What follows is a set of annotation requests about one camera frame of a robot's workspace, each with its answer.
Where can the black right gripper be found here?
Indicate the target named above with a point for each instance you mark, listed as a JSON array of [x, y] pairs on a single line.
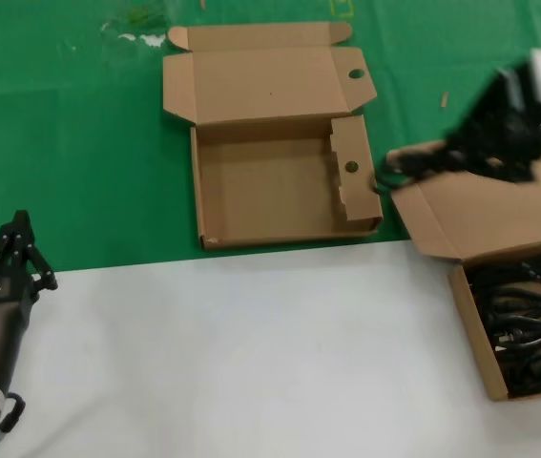
[[504, 114]]

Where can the brown cardboard mailer box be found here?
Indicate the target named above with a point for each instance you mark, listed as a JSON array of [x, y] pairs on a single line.
[[270, 191], [446, 214]]

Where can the green table cloth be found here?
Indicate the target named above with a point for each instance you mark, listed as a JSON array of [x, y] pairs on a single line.
[[60, 143]]

